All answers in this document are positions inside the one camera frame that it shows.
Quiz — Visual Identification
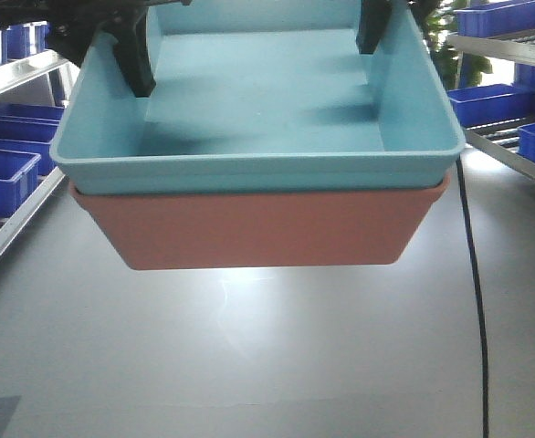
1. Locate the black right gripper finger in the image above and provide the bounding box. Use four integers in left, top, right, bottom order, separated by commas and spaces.
355, 0, 393, 55

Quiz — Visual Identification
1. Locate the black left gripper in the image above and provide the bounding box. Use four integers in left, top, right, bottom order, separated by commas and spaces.
0, 0, 190, 98

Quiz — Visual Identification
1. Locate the light blue plastic box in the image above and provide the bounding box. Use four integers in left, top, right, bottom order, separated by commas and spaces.
50, 1, 465, 194

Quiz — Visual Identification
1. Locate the pink plastic box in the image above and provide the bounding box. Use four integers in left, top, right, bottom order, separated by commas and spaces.
69, 177, 450, 270

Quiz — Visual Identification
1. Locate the left steel shelf rack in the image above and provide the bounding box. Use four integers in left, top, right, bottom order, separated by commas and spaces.
0, 21, 74, 258

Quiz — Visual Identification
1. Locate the steel shelf rack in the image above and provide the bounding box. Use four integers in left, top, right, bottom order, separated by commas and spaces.
0, 21, 74, 258
447, 1, 535, 182

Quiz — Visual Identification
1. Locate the right steel shelf rack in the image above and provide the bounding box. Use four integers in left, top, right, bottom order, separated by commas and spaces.
447, 1, 535, 182

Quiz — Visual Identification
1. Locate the green potted plant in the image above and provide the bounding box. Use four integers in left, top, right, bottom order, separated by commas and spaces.
407, 0, 486, 90

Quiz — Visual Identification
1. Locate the black cable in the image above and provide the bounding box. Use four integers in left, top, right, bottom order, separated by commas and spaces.
453, 160, 491, 438

